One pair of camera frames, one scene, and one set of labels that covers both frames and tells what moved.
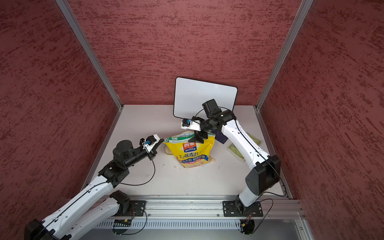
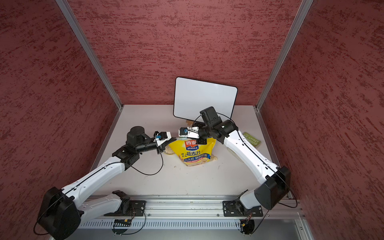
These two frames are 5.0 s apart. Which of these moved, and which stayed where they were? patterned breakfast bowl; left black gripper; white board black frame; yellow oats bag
Moved: left black gripper
Stayed: yellow oats bag; white board black frame; patterned breakfast bowl
